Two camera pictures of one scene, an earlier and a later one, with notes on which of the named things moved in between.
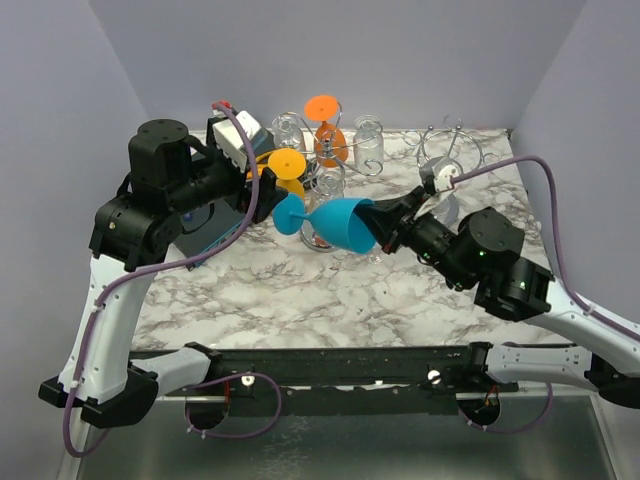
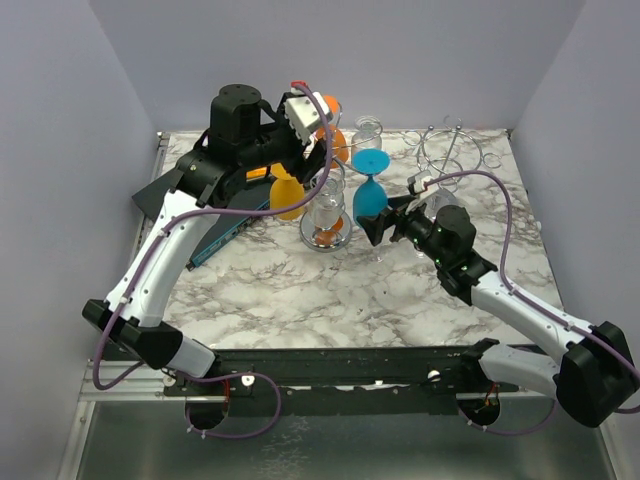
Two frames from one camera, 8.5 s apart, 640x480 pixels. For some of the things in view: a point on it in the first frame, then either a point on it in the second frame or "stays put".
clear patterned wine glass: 368,145 stays put
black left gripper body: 264,181 to 303,165
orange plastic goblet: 330,143 stays put
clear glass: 375,258 stays put
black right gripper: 392,220 stays put
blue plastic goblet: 338,221 to 370,198
